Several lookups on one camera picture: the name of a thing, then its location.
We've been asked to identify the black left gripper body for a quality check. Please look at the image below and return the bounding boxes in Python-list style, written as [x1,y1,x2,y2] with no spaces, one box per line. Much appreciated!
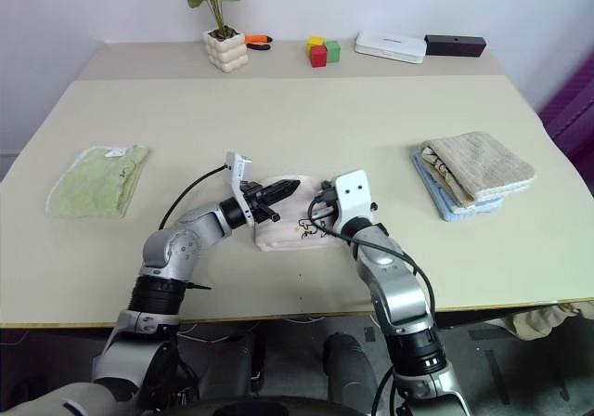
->
[239,180,281,226]

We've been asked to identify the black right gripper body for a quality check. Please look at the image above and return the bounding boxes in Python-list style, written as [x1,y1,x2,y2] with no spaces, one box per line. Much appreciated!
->
[319,200,342,232]

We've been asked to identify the pink towel with print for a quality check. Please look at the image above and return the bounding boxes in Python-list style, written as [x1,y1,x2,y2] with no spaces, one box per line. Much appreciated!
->
[252,174,347,254]

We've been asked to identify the patterned folded towel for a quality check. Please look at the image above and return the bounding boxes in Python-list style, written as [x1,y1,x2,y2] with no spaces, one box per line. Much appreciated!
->
[420,148,459,203]

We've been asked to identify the blue folded towel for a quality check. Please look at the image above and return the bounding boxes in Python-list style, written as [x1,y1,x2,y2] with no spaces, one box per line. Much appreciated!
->
[410,150,507,223]

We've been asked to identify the green folded towel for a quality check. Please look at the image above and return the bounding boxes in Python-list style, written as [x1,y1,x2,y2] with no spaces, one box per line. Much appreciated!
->
[45,144,150,220]

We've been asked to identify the beige folded towel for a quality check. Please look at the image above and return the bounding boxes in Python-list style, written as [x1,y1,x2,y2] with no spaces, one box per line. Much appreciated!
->
[420,131,537,208]

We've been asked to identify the green plant in white pot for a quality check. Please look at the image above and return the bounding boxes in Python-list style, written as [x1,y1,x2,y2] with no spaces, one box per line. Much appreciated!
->
[174,0,250,73]

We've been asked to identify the black rounded shape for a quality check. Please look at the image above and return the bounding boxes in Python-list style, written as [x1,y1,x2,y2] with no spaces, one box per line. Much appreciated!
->
[323,333,380,416]

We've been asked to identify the flat white box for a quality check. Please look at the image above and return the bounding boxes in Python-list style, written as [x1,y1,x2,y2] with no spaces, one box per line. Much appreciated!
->
[355,31,428,65]

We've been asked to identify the long black box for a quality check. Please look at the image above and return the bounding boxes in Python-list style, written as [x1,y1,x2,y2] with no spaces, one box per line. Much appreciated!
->
[424,34,488,59]

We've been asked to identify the beige cloth heap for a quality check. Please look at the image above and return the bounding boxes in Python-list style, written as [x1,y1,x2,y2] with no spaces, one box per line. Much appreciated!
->
[503,300,594,341]

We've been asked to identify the purple ribbed object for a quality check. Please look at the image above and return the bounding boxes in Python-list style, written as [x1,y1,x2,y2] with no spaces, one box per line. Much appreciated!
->
[536,56,594,166]

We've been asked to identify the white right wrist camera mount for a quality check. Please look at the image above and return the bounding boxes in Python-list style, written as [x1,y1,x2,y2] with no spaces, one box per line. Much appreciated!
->
[333,169,376,237]

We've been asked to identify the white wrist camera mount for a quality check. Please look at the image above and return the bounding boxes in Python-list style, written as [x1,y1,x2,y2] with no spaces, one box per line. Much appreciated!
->
[224,151,256,230]
[333,169,376,237]

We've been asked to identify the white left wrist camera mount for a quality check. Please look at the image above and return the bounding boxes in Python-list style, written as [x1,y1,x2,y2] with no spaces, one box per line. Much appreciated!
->
[224,151,256,230]

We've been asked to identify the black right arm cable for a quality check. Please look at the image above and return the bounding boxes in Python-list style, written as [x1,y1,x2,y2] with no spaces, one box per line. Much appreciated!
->
[307,187,438,319]

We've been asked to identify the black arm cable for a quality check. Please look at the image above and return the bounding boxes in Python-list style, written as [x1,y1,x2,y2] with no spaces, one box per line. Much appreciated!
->
[307,187,438,319]
[157,163,231,230]

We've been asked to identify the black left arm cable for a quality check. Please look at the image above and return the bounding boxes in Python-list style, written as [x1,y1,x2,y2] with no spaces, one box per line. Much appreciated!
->
[157,163,231,230]

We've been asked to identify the orange handled pliers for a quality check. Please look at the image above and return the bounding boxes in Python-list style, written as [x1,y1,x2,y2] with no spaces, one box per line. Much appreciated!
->
[244,33,274,51]

